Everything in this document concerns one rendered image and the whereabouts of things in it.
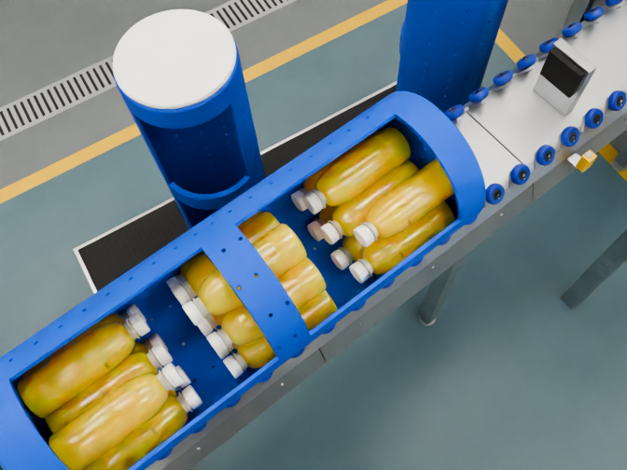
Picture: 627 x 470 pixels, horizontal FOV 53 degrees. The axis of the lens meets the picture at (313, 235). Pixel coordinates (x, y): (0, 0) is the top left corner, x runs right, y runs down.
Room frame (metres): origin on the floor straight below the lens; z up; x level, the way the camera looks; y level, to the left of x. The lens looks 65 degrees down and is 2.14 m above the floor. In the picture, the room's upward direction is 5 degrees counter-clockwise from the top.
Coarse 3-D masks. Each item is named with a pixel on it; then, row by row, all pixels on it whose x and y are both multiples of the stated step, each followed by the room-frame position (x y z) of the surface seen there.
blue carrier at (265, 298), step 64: (384, 128) 0.72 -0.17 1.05; (448, 128) 0.59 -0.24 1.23; (256, 192) 0.52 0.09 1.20; (192, 256) 0.40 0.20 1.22; (256, 256) 0.39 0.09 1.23; (320, 256) 0.49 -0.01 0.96; (64, 320) 0.32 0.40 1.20; (256, 320) 0.29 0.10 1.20; (0, 384) 0.22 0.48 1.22; (192, 384) 0.26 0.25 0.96; (0, 448) 0.13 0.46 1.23
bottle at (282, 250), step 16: (272, 240) 0.43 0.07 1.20; (288, 240) 0.42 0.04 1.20; (272, 256) 0.40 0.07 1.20; (288, 256) 0.40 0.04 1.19; (304, 256) 0.41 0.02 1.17; (208, 288) 0.36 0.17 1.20; (224, 288) 0.35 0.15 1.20; (240, 288) 0.35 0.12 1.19; (208, 304) 0.33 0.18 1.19; (224, 304) 0.33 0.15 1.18; (240, 304) 0.33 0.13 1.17
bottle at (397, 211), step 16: (432, 160) 0.59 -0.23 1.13; (416, 176) 0.55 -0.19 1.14; (432, 176) 0.55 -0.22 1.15; (400, 192) 0.52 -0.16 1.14; (416, 192) 0.52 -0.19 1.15; (432, 192) 0.52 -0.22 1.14; (448, 192) 0.53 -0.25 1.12; (384, 208) 0.49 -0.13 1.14; (400, 208) 0.49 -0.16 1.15; (416, 208) 0.49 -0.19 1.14; (432, 208) 0.50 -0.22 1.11; (368, 224) 0.47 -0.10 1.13; (384, 224) 0.47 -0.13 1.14; (400, 224) 0.47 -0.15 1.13
